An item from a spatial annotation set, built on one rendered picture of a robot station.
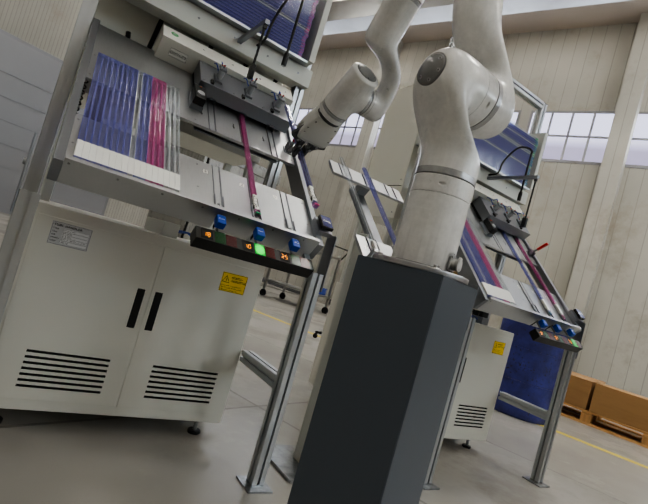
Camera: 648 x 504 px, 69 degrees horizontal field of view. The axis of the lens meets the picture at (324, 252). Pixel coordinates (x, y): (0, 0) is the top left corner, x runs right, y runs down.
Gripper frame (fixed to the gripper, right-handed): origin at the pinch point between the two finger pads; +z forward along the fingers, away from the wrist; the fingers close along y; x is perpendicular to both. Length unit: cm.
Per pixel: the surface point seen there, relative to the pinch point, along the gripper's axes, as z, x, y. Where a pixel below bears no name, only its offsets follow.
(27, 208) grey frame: 15, 36, 62
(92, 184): 10, 29, 51
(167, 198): 7.2, 28.0, 35.4
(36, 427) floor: 78, 63, 43
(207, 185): 9.1, 17.7, 24.8
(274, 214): 8.7, 20.1, 4.6
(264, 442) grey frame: 44, 73, -10
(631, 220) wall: 88, -303, -724
